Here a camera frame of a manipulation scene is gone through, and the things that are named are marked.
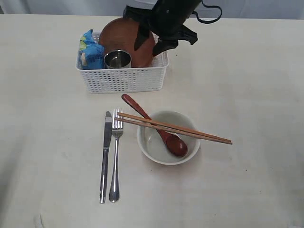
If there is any silver table knife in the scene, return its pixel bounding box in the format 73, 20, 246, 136
99, 111, 112, 204

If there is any clear glass bowl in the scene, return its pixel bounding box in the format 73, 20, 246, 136
137, 110, 200, 165

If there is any brown round wooden plate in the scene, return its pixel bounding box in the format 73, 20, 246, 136
98, 18, 155, 68

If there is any reddish brown wooden spoon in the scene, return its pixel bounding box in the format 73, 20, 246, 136
121, 94, 188, 157

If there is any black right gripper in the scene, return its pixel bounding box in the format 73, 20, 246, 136
123, 4, 198, 57

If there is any stainless steel cup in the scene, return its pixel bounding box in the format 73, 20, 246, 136
104, 49, 132, 69

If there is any wooden chopstick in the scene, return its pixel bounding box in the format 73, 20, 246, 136
118, 113, 232, 142
114, 117, 233, 145

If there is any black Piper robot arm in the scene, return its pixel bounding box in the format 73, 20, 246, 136
123, 0, 200, 56

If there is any blue snack packet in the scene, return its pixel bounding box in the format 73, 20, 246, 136
77, 29, 105, 70

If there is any white perforated plastic basket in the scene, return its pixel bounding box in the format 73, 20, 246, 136
76, 31, 168, 93

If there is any silver fork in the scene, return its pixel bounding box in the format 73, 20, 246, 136
109, 109, 124, 202

